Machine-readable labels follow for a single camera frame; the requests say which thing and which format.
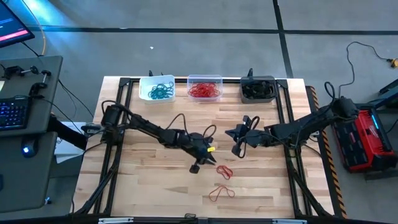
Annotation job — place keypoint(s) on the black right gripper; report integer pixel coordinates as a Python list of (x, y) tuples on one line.
[(248, 138)]

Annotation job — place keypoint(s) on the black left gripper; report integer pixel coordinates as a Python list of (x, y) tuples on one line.
[(199, 149)]

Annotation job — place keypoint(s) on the black rubber band heap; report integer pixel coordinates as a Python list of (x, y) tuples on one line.
[(258, 88)]

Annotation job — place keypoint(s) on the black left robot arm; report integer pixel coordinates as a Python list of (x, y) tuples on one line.
[(146, 124)]

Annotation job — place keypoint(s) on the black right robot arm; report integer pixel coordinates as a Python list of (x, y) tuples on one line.
[(304, 124)]

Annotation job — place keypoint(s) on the yellow tag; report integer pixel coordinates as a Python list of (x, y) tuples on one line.
[(211, 149)]

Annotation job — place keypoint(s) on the clear plastic basket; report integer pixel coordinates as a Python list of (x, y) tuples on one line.
[(217, 100)]

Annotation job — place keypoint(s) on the grey plastic basket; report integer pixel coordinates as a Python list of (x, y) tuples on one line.
[(258, 101)]

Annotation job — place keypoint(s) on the white plastic basket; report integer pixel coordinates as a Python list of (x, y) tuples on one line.
[(144, 99)]

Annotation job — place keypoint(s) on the black floor tape line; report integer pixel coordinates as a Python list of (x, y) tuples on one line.
[(155, 30), (286, 59)]

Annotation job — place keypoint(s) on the yellow black hazard tape strip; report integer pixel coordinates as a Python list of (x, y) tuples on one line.
[(333, 174)]

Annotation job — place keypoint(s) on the red black tool case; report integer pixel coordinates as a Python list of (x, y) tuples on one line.
[(367, 143)]

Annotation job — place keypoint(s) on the white paper sheet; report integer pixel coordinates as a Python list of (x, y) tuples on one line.
[(66, 154)]

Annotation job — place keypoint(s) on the yellow plug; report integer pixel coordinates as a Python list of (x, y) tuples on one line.
[(394, 63)]

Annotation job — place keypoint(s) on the black computer mouse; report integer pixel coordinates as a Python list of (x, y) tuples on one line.
[(29, 149)]

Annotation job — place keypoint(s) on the grey desk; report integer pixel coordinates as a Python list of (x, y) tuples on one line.
[(25, 180)]

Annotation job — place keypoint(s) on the black screw clamp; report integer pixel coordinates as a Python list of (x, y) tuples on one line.
[(12, 71), (37, 88)]

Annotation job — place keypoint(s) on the backlit black keyboard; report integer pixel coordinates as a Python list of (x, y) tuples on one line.
[(14, 113)]

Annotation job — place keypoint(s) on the desk computer monitor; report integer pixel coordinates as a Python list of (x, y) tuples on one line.
[(12, 28)]

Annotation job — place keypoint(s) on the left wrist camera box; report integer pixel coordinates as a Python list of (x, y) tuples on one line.
[(199, 141)]

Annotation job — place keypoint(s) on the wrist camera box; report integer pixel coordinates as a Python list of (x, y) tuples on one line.
[(256, 138), (199, 141)]

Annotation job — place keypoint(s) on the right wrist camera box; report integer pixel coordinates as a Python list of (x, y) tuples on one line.
[(256, 138)]

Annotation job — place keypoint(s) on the black frame bracket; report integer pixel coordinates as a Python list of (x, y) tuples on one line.
[(250, 73)]

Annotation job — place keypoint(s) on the black aluminium table frame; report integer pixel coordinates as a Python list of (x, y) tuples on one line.
[(178, 80)]

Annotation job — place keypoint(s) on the silver metal bracket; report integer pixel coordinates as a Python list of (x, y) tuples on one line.
[(292, 221), (115, 220)]

